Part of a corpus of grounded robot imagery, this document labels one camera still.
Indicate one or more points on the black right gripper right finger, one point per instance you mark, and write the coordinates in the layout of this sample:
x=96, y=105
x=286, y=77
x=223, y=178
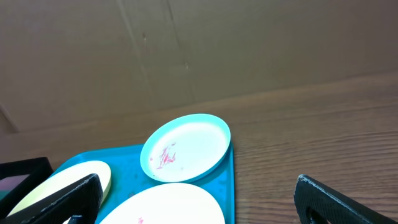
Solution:
x=317, y=203

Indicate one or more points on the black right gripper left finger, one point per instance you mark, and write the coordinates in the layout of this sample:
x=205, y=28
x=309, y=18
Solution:
x=78, y=202

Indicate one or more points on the yellow plate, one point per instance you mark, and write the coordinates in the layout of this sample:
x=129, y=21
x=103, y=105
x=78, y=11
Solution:
x=65, y=178

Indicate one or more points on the white plate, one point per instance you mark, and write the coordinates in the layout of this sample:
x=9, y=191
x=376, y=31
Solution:
x=168, y=203

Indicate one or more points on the teal plastic tray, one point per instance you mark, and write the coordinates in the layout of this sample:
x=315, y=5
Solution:
x=128, y=179

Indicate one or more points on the black tray with pink water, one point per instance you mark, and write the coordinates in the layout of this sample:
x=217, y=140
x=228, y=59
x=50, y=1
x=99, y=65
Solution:
x=18, y=178

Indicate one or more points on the light blue plate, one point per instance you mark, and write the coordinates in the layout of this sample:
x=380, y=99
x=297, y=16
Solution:
x=186, y=148

